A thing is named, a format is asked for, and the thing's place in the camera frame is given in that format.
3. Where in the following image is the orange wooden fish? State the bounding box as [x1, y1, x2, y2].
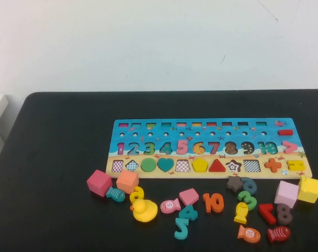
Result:
[237, 225, 261, 244]

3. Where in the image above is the teal heart puzzle piece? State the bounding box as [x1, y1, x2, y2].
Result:
[157, 157, 175, 173]

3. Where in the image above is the yellow pentagon puzzle piece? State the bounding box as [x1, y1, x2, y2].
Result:
[192, 158, 209, 173]

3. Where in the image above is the orange wooden cube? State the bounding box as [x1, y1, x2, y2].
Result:
[116, 170, 140, 195]

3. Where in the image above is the pink greater-than sign piece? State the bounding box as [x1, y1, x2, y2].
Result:
[282, 141, 298, 155]

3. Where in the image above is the pink wooden fish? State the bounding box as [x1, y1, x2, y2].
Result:
[160, 198, 181, 214]

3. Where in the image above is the teal number four piece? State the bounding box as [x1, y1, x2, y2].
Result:
[178, 204, 199, 222]

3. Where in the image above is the teal wooden fish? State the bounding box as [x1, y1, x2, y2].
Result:
[105, 185, 126, 203]

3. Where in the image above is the turquoise number two piece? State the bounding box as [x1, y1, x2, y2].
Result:
[173, 217, 190, 240]

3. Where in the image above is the yellow equals sign piece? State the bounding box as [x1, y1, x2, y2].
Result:
[286, 160, 305, 171]

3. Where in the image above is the green number three piece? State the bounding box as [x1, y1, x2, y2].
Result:
[237, 190, 258, 211]

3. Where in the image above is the magenta wooden cube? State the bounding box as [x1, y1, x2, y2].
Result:
[86, 169, 114, 197]

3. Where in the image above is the orange plus sign piece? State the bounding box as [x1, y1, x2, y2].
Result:
[264, 158, 282, 173]

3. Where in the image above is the red wooden fish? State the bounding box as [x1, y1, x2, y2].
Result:
[267, 226, 292, 244]

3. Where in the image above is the pink number five piece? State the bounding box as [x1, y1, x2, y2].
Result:
[176, 139, 189, 155]

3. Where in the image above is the brown star puzzle piece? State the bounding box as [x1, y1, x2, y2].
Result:
[226, 175, 244, 194]

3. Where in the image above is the yellow wooden fish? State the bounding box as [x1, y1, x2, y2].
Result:
[233, 202, 250, 225]

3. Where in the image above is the yellow number six piece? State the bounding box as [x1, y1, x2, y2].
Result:
[129, 185, 145, 204]

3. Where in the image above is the pink trapezoid puzzle piece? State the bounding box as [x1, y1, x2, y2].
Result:
[179, 188, 200, 207]

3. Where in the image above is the wooden number shape puzzle board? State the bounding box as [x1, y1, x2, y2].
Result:
[106, 118, 313, 180]

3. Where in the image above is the green circle puzzle piece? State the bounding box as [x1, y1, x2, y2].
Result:
[141, 158, 157, 173]

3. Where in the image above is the red triangle puzzle piece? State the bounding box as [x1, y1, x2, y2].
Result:
[208, 159, 226, 173]

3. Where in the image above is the light pink wooden cube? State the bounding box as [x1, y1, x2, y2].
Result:
[274, 180, 300, 209]

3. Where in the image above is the yellow rubber duck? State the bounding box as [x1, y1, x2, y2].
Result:
[129, 198, 159, 223]

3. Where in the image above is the yellow wooden cube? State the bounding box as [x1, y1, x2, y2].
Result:
[297, 177, 318, 204]

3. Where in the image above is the grey-blue number nine piece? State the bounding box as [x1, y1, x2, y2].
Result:
[240, 177, 258, 195]

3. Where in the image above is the red number seven piece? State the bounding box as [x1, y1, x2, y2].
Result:
[258, 204, 278, 226]

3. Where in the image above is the brown number eight piece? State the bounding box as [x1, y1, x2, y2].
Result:
[276, 203, 293, 226]

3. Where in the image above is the orange number ten piece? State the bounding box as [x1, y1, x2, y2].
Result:
[202, 193, 225, 214]

